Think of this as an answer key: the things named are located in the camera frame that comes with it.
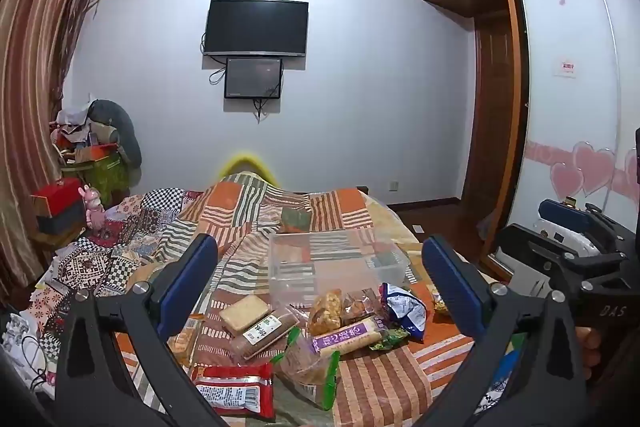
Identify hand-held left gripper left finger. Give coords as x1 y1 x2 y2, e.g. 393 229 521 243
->
55 233 221 427

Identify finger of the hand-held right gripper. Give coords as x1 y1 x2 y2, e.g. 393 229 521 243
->
495 223 601 308
537 199 626 258

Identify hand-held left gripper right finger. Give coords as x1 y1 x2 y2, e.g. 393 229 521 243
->
421 234 589 427

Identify blue and white snack bag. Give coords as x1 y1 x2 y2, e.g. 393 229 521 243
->
379 282 428 340

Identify beige grain cracker packet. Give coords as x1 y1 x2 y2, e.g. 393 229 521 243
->
219 296 272 337

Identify brown packet with white label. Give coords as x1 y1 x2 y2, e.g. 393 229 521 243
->
229 307 301 360

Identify clear plastic storage container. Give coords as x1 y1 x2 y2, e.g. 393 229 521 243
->
268 227 412 308

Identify clear bag of pale puffs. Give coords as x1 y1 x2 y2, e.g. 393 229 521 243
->
307 289 343 337

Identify clear bread bag green edge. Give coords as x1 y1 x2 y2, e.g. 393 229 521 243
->
272 329 342 412

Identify person's right hand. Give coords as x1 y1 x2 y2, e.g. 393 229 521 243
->
574 326 602 383

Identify orange biscuit packet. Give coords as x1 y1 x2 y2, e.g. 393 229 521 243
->
167 314 201 368

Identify blue printed snack bag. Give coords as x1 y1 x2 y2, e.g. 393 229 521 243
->
472 332 533 415

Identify patchwork blanket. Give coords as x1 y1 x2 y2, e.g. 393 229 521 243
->
20 172 506 427

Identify purple label cracker packet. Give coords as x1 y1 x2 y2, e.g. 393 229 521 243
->
311 314 388 357

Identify pink plush toy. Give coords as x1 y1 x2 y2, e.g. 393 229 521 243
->
77 186 107 230

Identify brown wooden door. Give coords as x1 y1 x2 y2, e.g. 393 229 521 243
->
462 17 516 228

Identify red snack packet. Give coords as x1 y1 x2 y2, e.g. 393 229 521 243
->
191 363 277 422

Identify green cardboard box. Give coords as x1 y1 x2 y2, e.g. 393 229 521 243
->
60 147 131 208

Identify yellow cushion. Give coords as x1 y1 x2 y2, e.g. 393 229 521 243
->
220 151 276 185

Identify red box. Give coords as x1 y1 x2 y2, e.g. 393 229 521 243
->
31 179 86 220

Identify white sliding door pink hearts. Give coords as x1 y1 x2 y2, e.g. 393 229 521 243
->
505 0 640 258

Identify pile of bags and boxes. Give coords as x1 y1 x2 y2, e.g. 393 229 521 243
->
50 99 121 158

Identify striped brown curtain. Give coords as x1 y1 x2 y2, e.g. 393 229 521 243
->
0 0 106 288

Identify small black wall monitor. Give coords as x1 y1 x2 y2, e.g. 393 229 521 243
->
224 57 284 100

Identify black wall television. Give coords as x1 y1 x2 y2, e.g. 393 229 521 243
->
202 0 309 58

